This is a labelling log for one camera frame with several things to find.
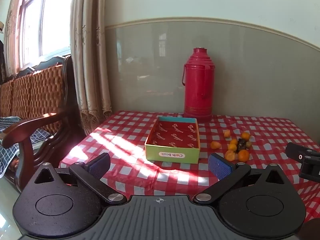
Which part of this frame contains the red lined cardboard box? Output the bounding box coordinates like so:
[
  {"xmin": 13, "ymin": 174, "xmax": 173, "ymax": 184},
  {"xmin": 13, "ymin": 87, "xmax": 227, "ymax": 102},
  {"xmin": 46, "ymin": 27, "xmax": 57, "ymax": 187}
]
[{"xmin": 145, "ymin": 116, "xmax": 201, "ymax": 164}]

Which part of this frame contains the beige lace curtain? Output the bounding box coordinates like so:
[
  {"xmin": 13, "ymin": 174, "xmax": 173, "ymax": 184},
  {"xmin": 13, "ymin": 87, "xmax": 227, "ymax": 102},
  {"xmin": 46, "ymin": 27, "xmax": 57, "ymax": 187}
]
[{"xmin": 70, "ymin": 0, "xmax": 112, "ymax": 134}]

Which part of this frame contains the navy checkered cloth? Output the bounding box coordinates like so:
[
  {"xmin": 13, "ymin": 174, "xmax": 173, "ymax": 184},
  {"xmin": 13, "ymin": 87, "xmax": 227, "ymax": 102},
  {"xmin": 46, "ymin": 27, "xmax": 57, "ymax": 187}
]
[{"xmin": 1, "ymin": 116, "xmax": 52, "ymax": 178}]

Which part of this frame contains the window with frame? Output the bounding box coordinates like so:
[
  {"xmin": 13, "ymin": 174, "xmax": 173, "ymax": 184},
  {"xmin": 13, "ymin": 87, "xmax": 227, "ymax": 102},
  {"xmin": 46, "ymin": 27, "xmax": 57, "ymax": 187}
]
[{"xmin": 1, "ymin": 0, "xmax": 72, "ymax": 77}]

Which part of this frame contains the orange fruit piece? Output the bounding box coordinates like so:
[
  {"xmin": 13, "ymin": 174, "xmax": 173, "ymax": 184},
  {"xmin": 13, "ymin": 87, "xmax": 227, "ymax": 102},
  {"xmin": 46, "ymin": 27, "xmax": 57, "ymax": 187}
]
[
  {"xmin": 210, "ymin": 141, "xmax": 221, "ymax": 150},
  {"xmin": 223, "ymin": 130, "xmax": 231, "ymax": 138}
]

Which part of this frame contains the wooden sofa with woven back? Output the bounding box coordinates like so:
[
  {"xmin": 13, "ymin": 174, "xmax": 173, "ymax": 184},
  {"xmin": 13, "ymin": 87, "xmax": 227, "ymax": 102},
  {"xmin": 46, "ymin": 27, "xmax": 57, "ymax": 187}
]
[{"xmin": 1, "ymin": 55, "xmax": 85, "ymax": 192}]

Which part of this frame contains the red thermos flask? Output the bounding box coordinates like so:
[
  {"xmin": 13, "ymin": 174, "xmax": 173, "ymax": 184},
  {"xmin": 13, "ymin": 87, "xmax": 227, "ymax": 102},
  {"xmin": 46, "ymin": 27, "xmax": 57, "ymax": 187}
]
[{"xmin": 182, "ymin": 47, "xmax": 215, "ymax": 122}]

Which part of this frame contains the round orange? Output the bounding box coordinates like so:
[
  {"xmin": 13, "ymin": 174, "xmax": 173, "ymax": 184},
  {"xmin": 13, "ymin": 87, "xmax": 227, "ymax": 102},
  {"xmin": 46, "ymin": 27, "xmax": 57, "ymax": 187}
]
[
  {"xmin": 224, "ymin": 150, "xmax": 236, "ymax": 162},
  {"xmin": 241, "ymin": 132, "xmax": 251, "ymax": 141},
  {"xmin": 238, "ymin": 150, "xmax": 250, "ymax": 163},
  {"xmin": 230, "ymin": 139, "xmax": 238, "ymax": 145}
]

